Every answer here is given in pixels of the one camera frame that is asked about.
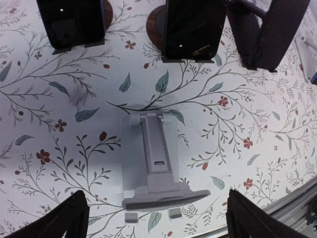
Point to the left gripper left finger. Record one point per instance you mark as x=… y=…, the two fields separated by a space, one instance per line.
x=68 y=220

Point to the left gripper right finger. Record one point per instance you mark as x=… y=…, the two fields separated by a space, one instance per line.
x=246 y=220

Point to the silver folding phone stand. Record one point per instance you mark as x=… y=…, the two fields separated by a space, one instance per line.
x=150 y=167

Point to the blue phone face down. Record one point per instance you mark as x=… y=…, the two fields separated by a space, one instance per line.
x=54 y=11

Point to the small black phone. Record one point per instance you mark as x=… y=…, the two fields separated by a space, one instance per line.
x=277 y=31

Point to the black round folding stand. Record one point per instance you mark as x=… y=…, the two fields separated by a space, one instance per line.
x=106 y=15

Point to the round wooden base stand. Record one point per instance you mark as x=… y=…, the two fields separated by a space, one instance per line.
x=155 y=30

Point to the white silver phone stand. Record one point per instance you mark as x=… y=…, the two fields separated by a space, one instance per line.
x=305 y=47

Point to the black clamp phone stand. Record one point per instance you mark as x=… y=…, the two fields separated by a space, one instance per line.
x=242 y=16

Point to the floral table mat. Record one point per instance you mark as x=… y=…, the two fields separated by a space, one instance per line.
x=60 y=116

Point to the front aluminium rail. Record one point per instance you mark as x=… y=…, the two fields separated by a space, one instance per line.
x=298 y=209

